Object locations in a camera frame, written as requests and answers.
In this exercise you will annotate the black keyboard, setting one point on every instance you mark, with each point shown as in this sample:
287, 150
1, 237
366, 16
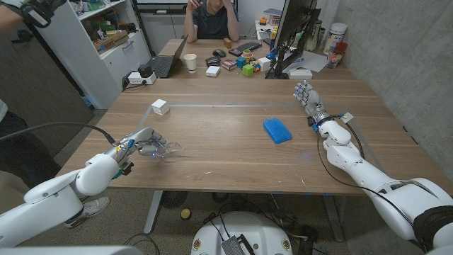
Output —
245, 48

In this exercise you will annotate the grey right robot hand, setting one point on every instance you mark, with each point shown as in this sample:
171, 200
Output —
313, 102

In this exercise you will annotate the grey table leg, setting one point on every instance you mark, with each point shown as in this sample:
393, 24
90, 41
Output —
153, 212
333, 219

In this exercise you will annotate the long white box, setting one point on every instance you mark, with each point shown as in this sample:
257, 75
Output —
300, 74

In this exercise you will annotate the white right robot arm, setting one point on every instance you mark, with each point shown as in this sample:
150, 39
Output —
364, 173

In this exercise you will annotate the green cube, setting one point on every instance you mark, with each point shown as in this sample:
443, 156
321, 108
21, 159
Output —
248, 70

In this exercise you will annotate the black computer mouse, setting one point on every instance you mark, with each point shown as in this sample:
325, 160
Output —
219, 53

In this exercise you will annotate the cardboard box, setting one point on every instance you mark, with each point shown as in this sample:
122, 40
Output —
109, 42

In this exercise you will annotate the operator forearm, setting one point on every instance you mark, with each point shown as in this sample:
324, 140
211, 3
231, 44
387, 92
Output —
10, 19

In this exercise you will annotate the colourful puzzle cube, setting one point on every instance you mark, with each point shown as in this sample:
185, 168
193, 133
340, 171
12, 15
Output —
256, 66

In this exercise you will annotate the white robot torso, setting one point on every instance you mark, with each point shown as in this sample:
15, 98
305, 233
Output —
70, 250

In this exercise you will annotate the teal cube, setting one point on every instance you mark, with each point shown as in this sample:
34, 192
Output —
241, 62

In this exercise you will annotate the standing person dark trousers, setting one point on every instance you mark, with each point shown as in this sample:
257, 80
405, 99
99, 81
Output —
28, 159

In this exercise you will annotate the white paper cup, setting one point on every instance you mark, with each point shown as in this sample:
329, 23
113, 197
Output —
190, 63

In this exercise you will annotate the white shelf cabinet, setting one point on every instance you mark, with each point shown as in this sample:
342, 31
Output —
88, 67

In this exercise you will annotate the dark glass jar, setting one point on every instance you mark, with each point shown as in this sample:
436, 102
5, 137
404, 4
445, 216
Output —
313, 37

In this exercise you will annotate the black power adapter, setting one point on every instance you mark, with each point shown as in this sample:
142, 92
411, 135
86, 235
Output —
145, 70

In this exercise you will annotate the clear plastic cup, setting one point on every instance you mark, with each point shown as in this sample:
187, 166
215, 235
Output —
333, 59

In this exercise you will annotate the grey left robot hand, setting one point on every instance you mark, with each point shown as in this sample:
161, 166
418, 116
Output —
138, 141

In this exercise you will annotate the seated person dark shirt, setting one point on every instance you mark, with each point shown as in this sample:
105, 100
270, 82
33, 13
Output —
212, 25

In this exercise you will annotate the black monitor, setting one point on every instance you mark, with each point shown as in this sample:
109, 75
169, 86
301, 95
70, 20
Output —
292, 17

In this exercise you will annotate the black round floor fan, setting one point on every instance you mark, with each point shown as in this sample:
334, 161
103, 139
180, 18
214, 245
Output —
174, 199

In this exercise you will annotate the orange gadget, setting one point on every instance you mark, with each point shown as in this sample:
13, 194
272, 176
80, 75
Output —
263, 21

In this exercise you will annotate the black laptop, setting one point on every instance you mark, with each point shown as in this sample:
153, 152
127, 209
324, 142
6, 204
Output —
163, 65

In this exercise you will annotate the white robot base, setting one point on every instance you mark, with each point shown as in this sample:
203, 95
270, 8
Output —
244, 226

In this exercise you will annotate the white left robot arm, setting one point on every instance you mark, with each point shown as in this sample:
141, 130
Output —
53, 202

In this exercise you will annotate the small white flat box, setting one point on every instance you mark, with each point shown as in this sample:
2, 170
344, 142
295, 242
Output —
212, 71

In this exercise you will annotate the white cube box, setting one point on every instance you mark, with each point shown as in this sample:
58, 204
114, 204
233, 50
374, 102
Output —
264, 64

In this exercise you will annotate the black wrist tracker device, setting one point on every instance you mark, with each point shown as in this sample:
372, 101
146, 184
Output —
40, 14

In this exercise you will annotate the white canister blue print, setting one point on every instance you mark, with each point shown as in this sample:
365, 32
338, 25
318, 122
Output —
335, 35

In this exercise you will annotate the blue bottle yellow cap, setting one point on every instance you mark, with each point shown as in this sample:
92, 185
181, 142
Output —
273, 44

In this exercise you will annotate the blue case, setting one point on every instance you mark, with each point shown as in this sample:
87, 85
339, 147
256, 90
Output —
277, 131

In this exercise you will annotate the grey finned module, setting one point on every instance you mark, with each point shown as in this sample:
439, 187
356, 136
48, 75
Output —
233, 246

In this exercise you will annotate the white paper sheet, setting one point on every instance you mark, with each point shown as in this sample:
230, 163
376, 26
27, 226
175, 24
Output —
311, 62

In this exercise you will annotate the pink card box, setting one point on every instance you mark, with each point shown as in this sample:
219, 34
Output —
229, 64

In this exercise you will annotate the black power brick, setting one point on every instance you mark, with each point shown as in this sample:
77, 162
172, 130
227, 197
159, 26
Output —
308, 239

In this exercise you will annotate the white power strip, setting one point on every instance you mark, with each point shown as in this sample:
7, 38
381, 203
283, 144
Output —
134, 78

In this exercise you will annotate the white block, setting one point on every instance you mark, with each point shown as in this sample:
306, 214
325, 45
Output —
160, 107

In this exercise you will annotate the clear glasses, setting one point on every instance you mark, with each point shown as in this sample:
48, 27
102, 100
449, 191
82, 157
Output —
173, 148

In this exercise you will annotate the colourful stacking toy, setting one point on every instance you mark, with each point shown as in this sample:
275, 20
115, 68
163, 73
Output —
246, 54

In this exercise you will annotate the yellow ball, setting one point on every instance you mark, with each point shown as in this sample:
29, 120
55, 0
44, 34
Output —
185, 214

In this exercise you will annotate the small brown wooden block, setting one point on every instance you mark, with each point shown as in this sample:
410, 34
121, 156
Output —
227, 43

